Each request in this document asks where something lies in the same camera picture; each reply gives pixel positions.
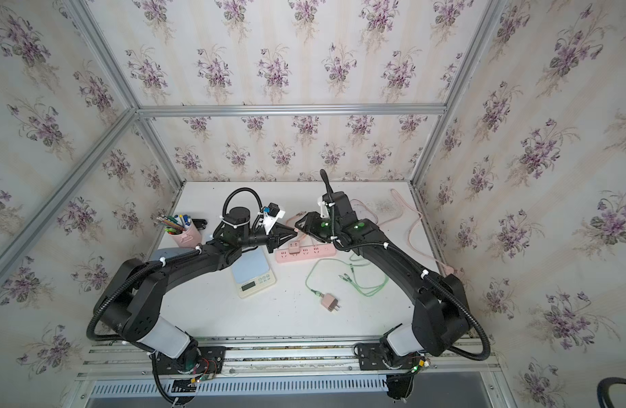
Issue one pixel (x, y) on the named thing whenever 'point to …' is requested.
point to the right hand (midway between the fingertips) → (302, 227)
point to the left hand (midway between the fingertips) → (296, 232)
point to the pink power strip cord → (415, 223)
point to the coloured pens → (175, 224)
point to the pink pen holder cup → (188, 239)
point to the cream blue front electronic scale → (252, 272)
